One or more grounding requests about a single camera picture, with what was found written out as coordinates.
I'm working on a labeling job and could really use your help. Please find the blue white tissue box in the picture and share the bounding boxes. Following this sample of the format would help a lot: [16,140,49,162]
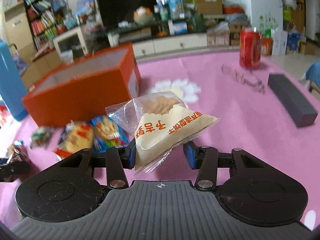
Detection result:
[172,21,188,35]

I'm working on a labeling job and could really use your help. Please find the blue thermos flask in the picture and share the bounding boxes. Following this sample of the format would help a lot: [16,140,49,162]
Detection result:
[0,39,28,122]

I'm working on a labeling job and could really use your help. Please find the blue tote bag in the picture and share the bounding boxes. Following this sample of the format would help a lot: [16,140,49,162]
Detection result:
[50,0,66,12]

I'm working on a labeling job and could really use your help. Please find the black rectangular case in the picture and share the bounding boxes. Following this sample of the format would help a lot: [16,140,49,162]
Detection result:
[267,73,318,128]

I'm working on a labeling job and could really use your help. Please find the black television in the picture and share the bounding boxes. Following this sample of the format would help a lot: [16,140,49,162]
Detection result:
[93,0,182,29]

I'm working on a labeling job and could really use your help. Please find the green white cracker packet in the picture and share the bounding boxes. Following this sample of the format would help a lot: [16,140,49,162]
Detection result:
[30,126,52,148]

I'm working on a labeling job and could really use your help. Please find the black bookshelf with books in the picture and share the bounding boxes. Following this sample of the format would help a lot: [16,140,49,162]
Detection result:
[20,0,65,53]

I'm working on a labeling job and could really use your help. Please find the wooden shelf unit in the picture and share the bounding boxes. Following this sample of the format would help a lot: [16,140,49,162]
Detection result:
[265,0,307,40]

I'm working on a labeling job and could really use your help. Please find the dark green bag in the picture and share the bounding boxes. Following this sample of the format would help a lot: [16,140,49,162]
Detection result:
[189,12,208,32]

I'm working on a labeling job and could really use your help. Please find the blue printed carton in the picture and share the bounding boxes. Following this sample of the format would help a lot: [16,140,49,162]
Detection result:
[286,30,302,53]

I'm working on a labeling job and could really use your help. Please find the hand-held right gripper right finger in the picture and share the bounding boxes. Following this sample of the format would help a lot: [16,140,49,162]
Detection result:
[183,142,262,190]

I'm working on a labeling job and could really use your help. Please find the beige standing air conditioner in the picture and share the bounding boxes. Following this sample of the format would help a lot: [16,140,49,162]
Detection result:
[4,4,34,55]

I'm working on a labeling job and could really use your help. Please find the white black TV stand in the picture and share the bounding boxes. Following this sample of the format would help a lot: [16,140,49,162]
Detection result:
[107,17,209,59]

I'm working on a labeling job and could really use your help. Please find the red yellow rice cracker packet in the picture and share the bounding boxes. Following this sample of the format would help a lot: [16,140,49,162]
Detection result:
[54,121,94,160]

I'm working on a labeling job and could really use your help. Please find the orange plastic crate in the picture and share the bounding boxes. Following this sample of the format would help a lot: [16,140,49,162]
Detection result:
[222,5,244,15]

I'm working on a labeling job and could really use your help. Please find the brown printed carton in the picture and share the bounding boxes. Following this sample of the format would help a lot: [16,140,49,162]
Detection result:
[229,22,250,46]

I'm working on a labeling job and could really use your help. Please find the maroon snack packet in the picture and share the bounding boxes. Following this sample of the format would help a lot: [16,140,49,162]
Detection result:
[6,140,32,165]

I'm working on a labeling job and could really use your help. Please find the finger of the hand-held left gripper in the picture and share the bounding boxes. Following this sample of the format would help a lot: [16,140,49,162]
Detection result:
[0,161,32,183]

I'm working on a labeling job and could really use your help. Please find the red soda can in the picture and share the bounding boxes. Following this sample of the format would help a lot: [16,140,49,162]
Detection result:
[239,27,262,68]

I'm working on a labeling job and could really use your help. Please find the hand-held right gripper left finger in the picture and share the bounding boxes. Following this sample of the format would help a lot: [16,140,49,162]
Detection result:
[59,140,137,189]

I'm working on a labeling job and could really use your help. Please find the fruit bowl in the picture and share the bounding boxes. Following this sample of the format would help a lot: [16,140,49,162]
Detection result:
[134,7,154,25]

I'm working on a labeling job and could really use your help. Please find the large taped cardboard box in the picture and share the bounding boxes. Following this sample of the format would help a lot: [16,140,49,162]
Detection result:
[20,50,63,88]

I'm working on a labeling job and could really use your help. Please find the pink floral tablecloth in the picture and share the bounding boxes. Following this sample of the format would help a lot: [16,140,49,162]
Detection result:
[0,49,320,233]

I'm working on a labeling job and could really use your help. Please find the white container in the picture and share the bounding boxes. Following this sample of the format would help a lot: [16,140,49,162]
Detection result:
[108,33,120,47]

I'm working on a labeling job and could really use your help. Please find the orange cardboard box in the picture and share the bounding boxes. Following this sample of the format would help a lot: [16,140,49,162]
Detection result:
[21,42,142,128]

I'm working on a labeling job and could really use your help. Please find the blue cracker packet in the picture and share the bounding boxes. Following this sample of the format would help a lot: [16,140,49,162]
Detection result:
[91,115,130,153]

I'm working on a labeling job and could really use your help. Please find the brown cardboard box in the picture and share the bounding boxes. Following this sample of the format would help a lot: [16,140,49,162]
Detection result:
[194,0,223,15]

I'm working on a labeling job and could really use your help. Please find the white glass-door cabinet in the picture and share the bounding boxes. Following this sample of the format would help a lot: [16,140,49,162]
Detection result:
[52,26,92,60]

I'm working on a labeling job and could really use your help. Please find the eyeglasses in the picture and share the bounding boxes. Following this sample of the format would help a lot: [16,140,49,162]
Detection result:
[221,64,265,94]

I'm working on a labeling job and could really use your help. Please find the light blue box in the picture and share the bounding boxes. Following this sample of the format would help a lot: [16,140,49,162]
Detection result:
[168,0,185,19]

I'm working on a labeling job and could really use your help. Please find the white chest freezer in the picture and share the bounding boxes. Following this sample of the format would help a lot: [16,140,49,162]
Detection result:
[231,0,285,39]

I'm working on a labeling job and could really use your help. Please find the clear cream biscuit packet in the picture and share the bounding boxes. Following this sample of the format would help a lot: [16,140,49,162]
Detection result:
[105,91,222,176]

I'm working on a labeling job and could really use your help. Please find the pink printed carton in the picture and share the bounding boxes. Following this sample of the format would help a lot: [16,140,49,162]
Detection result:
[207,25,230,47]

